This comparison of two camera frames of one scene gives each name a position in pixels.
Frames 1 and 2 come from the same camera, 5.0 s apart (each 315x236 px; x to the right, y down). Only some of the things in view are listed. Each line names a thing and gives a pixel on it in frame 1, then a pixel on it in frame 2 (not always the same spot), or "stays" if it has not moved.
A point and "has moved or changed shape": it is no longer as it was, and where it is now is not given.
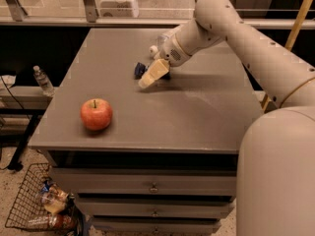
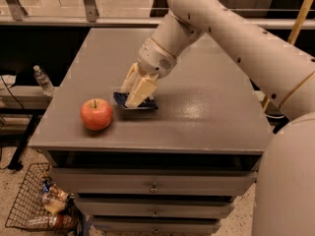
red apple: (96, 114) stays
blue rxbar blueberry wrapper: (142, 68) has moved or changed shape
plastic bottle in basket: (59, 221) stays
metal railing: (12, 13) stays
